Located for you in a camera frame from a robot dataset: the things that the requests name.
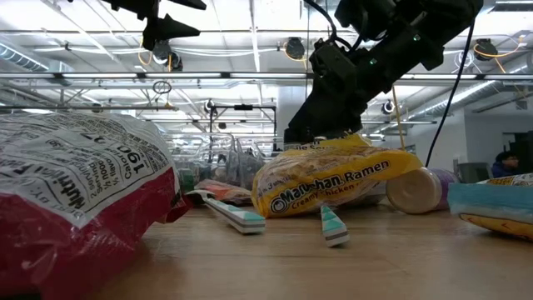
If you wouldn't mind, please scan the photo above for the person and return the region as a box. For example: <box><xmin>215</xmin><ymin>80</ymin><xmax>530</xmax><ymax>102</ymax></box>
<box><xmin>491</xmin><ymin>150</ymin><xmax>522</xmax><ymax>179</ymax></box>

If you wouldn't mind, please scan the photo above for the clear plastic container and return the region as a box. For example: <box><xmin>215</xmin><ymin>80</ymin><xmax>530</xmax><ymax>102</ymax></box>
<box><xmin>162</xmin><ymin>132</ymin><xmax>241</xmax><ymax>188</ymax></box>
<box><xmin>235</xmin><ymin>135</ymin><xmax>288</xmax><ymax>188</ymax></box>

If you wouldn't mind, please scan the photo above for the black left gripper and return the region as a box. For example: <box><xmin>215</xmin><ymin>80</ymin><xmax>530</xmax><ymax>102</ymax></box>
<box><xmin>102</xmin><ymin>0</ymin><xmax>207</xmax><ymax>52</ymax></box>

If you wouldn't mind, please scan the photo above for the yellow hanging cable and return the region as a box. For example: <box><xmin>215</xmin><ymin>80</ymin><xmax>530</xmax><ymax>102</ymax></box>
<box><xmin>390</xmin><ymin>82</ymin><xmax>408</xmax><ymax>151</ymax></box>

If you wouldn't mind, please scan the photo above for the taco seasoning mix packet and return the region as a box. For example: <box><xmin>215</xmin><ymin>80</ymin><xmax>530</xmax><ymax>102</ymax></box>
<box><xmin>194</xmin><ymin>178</ymin><xmax>253</xmax><ymax>206</ymax></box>

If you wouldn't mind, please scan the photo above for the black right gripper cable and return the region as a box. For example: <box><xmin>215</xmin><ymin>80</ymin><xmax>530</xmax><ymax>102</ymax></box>
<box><xmin>302</xmin><ymin>0</ymin><xmax>353</xmax><ymax>49</ymax></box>

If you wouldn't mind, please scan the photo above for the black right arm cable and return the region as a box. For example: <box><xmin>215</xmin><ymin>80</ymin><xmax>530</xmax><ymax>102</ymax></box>
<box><xmin>424</xmin><ymin>18</ymin><xmax>476</xmax><ymax>168</ymax></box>

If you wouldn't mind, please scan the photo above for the grey bin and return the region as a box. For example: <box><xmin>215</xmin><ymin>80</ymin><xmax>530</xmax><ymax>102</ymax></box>
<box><xmin>456</xmin><ymin>161</ymin><xmax>494</xmax><ymax>184</ymax></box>

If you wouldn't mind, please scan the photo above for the black cable loop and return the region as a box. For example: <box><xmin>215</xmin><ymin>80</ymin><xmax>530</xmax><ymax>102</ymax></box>
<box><xmin>152</xmin><ymin>79</ymin><xmax>173</xmax><ymax>95</ymax></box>

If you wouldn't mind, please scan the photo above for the black metal frame stand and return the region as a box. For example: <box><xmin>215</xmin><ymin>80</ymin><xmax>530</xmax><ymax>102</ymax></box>
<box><xmin>209</xmin><ymin>103</ymin><xmax>278</xmax><ymax>141</ymax></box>

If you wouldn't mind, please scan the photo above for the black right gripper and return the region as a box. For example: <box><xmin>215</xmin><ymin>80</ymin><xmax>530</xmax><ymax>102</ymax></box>
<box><xmin>285</xmin><ymin>39</ymin><xmax>391</xmax><ymax>143</ymax></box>

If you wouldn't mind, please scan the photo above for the dark background screen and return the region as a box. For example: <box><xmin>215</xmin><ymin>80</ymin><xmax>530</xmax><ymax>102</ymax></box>
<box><xmin>501</xmin><ymin>132</ymin><xmax>533</xmax><ymax>176</ymax></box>

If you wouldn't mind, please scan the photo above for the white purple lidded cup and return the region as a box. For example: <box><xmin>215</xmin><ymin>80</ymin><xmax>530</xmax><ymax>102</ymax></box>
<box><xmin>385</xmin><ymin>166</ymin><xmax>461</xmax><ymax>215</ymax></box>

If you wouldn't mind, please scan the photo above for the yellow Maruchan ramen packet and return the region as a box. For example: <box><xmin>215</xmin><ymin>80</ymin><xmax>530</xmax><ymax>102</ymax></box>
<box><xmin>251</xmin><ymin>132</ymin><xmax>424</xmax><ymax>219</ymax></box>

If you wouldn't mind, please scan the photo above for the red ramen packet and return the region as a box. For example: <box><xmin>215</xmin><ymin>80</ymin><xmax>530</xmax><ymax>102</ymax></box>
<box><xmin>0</xmin><ymin>111</ymin><xmax>193</xmax><ymax>300</ymax></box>

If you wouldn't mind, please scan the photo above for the blue ramen packet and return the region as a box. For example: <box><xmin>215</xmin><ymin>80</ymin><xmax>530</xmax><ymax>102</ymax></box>
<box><xmin>446</xmin><ymin>172</ymin><xmax>533</xmax><ymax>242</ymax></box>

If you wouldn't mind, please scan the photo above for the striped handle metal spoon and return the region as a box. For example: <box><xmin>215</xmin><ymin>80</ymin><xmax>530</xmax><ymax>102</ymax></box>
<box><xmin>319</xmin><ymin>203</ymin><xmax>351</xmax><ymax>248</ymax></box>
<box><xmin>186</xmin><ymin>189</ymin><xmax>267</xmax><ymax>235</ymax></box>

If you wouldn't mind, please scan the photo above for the silver ventilation duct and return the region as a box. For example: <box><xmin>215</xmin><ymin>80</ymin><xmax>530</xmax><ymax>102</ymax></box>
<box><xmin>410</xmin><ymin>62</ymin><xmax>533</xmax><ymax>122</ymax></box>
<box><xmin>0</xmin><ymin>41</ymin><xmax>50</xmax><ymax>73</ymax></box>

